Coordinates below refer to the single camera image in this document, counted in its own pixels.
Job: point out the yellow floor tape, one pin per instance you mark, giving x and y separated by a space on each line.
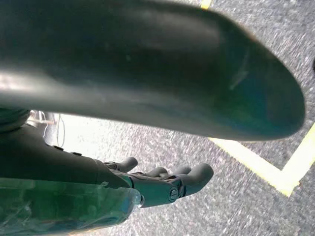
205 4
282 182

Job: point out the clear plastic wrap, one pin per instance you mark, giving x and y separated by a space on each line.
61 208

